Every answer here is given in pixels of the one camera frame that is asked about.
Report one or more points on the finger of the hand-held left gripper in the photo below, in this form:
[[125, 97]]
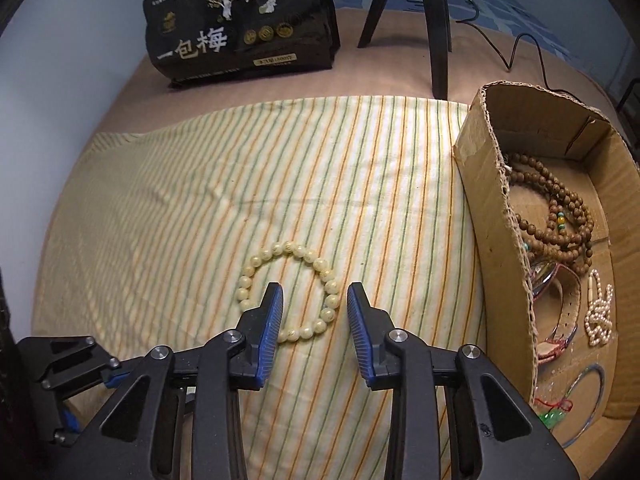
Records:
[[70, 420], [65, 365]]

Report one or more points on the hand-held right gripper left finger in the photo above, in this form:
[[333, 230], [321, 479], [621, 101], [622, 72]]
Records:
[[267, 340]]

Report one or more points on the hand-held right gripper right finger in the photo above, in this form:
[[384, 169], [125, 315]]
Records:
[[357, 335]]

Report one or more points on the cardboard box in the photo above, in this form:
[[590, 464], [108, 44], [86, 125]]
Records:
[[495, 240]]

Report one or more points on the silver bangle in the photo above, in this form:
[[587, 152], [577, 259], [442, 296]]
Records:
[[603, 385]]

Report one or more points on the yellow striped cloth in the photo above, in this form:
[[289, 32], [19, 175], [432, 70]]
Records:
[[200, 185]]

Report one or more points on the black printed snack bag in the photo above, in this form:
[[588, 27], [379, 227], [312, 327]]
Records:
[[240, 60]]

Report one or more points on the blue patterned bed sheet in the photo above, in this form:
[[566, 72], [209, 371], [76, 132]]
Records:
[[525, 10]]

